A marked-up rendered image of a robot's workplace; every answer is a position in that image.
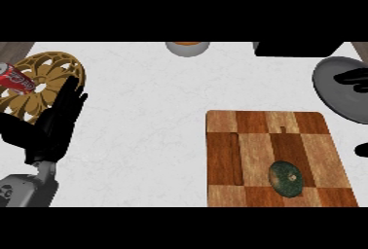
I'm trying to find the black appliance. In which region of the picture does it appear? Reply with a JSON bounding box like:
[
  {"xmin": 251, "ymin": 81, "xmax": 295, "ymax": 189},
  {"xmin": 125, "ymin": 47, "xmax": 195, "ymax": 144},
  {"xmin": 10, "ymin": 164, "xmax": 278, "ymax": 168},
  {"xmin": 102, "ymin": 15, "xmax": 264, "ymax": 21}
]
[{"xmin": 251, "ymin": 41, "xmax": 346, "ymax": 59}]

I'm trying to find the orange food in bowl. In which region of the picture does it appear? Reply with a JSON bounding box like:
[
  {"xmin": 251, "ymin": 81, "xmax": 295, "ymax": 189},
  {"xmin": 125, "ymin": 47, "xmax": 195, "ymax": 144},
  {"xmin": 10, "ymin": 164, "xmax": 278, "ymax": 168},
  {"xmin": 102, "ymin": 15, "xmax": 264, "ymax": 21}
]
[{"xmin": 171, "ymin": 41, "xmax": 202, "ymax": 47}]

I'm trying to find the dark green squash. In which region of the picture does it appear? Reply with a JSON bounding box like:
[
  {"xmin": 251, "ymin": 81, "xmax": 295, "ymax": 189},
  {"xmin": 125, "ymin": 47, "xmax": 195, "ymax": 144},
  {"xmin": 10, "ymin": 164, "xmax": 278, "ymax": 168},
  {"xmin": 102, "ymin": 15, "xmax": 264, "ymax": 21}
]
[{"xmin": 267, "ymin": 160, "xmax": 306, "ymax": 198}]

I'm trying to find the grey bowl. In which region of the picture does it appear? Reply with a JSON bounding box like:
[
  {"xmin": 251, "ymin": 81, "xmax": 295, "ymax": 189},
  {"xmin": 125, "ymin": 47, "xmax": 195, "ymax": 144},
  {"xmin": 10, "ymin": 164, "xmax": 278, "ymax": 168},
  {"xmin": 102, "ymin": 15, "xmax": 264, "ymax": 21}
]
[{"xmin": 165, "ymin": 41, "xmax": 211, "ymax": 58}]

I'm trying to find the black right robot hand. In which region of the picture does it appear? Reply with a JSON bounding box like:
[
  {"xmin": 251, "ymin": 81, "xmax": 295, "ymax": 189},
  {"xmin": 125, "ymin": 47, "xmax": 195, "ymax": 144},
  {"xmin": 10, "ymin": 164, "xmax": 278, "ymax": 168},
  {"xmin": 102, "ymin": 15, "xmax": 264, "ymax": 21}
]
[{"xmin": 332, "ymin": 67, "xmax": 368, "ymax": 160}]

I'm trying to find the red soda can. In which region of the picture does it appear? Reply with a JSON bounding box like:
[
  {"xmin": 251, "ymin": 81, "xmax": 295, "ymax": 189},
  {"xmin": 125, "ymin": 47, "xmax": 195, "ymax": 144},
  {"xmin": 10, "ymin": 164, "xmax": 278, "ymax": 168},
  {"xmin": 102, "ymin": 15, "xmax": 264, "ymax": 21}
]
[{"xmin": 0, "ymin": 61, "xmax": 37, "ymax": 96}]

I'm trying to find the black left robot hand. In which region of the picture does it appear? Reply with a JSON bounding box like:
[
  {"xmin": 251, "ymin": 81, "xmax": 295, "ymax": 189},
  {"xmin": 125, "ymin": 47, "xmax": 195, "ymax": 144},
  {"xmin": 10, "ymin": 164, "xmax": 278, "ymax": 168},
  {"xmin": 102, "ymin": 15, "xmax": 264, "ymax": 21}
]
[{"xmin": 0, "ymin": 75, "xmax": 90, "ymax": 165}]

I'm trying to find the checkered wooden cutting board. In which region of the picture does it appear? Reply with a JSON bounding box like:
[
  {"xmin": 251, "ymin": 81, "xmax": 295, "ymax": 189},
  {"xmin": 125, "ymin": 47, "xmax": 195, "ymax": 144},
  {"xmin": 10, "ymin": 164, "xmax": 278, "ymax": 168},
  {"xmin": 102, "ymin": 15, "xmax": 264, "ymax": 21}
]
[{"xmin": 205, "ymin": 109, "xmax": 360, "ymax": 208}]

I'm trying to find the golden ornate round trivet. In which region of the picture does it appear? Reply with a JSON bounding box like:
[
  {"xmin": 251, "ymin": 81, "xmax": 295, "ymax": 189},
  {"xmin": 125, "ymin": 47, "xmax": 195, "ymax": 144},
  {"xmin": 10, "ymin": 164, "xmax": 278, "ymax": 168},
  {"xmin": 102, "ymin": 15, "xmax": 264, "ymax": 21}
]
[{"xmin": 0, "ymin": 51, "xmax": 87, "ymax": 126}]

